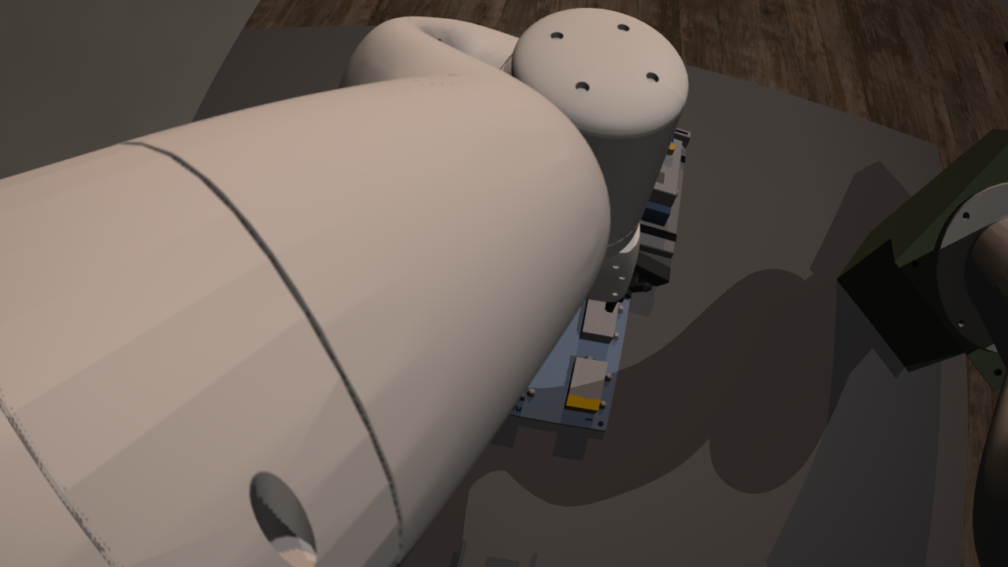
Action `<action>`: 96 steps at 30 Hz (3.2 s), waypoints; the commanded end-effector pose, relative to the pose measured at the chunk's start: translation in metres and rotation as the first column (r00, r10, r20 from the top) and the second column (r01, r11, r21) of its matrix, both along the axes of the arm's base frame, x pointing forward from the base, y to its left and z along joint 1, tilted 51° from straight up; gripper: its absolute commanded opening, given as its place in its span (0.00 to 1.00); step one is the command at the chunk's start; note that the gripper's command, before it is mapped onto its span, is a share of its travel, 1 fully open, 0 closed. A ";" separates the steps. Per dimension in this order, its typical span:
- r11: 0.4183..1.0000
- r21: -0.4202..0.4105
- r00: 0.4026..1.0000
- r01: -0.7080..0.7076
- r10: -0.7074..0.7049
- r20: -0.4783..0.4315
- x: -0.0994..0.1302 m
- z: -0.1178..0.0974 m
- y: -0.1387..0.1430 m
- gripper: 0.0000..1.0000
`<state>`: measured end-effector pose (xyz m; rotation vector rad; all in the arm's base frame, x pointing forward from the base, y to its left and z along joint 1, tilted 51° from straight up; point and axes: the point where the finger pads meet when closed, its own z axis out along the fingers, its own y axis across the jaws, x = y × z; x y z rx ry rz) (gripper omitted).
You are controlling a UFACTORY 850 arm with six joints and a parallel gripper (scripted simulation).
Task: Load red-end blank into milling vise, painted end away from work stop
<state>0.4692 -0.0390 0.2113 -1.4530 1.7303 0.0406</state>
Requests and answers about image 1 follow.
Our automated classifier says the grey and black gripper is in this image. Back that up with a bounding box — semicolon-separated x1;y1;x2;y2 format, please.
586;222;670;313

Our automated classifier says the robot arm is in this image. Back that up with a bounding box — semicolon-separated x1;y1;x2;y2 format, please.
0;8;1008;567

